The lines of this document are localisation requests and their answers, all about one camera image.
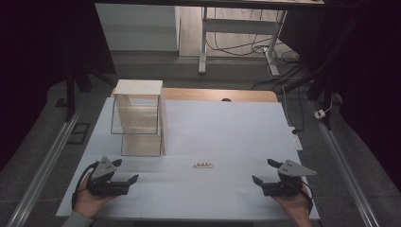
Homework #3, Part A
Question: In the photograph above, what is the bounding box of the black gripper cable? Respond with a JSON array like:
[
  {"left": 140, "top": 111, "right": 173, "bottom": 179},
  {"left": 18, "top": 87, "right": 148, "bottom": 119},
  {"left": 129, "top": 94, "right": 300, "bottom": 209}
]
[
  {"left": 301, "top": 179, "right": 315, "bottom": 216},
  {"left": 71, "top": 161, "right": 100, "bottom": 212}
]

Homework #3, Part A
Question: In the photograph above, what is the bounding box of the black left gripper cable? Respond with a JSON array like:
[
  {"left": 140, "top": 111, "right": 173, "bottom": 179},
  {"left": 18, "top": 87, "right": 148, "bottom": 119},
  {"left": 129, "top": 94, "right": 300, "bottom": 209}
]
[{"left": 71, "top": 161, "right": 100, "bottom": 212}]

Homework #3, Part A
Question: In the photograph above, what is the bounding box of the tangle of floor cables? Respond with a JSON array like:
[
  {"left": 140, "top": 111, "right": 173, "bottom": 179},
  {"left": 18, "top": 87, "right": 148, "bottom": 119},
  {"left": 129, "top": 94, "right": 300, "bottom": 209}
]
[{"left": 205, "top": 8, "right": 300, "bottom": 65}]

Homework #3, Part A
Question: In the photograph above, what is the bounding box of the black metal stand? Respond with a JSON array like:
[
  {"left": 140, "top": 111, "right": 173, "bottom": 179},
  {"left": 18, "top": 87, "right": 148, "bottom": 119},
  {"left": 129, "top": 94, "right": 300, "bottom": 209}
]
[
  {"left": 277, "top": 0, "right": 373, "bottom": 131},
  {"left": 64, "top": 61, "right": 118, "bottom": 123}
]

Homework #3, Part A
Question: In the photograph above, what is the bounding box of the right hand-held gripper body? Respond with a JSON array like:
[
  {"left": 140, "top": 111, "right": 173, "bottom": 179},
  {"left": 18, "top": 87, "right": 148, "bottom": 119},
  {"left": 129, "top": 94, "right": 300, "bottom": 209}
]
[{"left": 260, "top": 159, "right": 318, "bottom": 198}]

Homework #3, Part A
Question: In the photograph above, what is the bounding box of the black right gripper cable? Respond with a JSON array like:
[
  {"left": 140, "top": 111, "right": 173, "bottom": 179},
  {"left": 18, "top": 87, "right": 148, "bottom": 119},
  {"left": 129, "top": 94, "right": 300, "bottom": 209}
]
[{"left": 301, "top": 179, "right": 315, "bottom": 216}]

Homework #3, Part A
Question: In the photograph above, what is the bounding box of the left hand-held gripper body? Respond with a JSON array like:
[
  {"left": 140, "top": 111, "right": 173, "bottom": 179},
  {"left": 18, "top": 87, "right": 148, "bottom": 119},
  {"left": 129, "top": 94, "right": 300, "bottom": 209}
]
[{"left": 85, "top": 156, "right": 131, "bottom": 197}]

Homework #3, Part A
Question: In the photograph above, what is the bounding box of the white power strip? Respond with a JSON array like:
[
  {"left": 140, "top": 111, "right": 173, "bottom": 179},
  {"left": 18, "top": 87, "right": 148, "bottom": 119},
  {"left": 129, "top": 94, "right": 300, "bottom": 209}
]
[{"left": 288, "top": 126, "right": 304, "bottom": 152}]

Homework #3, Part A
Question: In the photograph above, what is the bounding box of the clear shelf with wooden top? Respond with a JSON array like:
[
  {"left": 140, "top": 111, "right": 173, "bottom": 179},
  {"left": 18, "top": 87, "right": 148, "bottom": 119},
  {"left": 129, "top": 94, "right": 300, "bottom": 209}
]
[{"left": 110, "top": 79, "right": 169, "bottom": 158}]

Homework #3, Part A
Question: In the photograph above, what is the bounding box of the person's left hand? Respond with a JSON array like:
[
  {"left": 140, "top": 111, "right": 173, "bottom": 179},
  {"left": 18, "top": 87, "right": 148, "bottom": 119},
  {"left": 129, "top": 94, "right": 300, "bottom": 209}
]
[{"left": 73, "top": 180, "right": 118, "bottom": 219}]

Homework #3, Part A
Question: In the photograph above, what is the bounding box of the small oblong item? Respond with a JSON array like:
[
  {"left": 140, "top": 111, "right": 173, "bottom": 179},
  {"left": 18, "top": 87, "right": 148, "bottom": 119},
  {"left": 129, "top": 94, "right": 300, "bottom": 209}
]
[{"left": 192, "top": 161, "right": 215, "bottom": 169}]

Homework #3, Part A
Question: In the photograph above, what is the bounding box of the white cabinet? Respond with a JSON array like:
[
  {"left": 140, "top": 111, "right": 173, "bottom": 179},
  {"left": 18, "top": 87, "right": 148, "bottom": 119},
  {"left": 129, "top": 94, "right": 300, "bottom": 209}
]
[{"left": 95, "top": 3, "right": 181, "bottom": 52}]

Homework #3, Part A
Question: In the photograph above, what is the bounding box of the person's right hand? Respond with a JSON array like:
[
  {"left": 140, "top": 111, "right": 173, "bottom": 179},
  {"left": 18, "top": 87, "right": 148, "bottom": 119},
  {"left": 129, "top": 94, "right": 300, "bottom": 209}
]
[{"left": 272, "top": 184, "right": 312, "bottom": 219}]

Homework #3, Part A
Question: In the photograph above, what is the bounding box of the white desk frame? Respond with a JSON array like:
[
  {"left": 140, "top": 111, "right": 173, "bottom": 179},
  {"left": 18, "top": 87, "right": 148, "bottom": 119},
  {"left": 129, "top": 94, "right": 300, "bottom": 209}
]
[{"left": 198, "top": 5, "right": 289, "bottom": 77}]

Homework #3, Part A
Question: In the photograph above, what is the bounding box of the black plug with cable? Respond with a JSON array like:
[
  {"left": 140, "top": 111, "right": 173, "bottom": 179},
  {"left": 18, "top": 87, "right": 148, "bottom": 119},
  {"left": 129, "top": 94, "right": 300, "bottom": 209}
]
[{"left": 281, "top": 84, "right": 306, "bottom": 135}]

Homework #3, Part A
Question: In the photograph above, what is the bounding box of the aluminium floor rail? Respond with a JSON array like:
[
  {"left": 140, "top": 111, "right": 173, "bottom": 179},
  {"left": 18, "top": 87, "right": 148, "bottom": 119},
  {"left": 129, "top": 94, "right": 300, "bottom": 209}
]
[
  {"left": 310, "top": 99, "right": 381, "bottom": 227},
  {"left": 6, "top": 108, "right": 81, "bottom": 227}
]

